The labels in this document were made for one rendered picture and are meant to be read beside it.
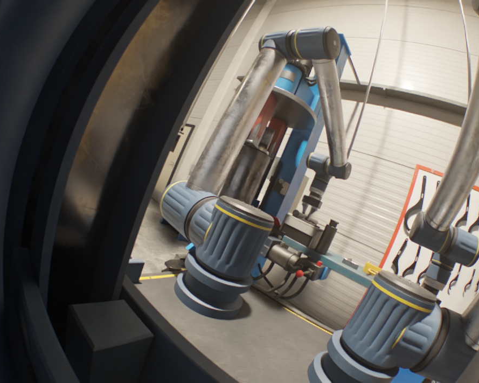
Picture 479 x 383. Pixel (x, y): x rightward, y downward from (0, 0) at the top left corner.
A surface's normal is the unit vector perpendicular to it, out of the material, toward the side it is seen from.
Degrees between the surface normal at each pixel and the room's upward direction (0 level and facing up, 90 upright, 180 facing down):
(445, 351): 80
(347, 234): 90
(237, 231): 90
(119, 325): 0
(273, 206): 90
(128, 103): 90
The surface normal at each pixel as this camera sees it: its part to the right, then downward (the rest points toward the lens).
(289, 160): -0.61, -0.24
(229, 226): -0.33, -0.11
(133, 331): 0.40, -0.91
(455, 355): -0.41, -0.35
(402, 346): -0.56, -0.03
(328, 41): 0.57, 0.36
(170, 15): 0.77, 0.36
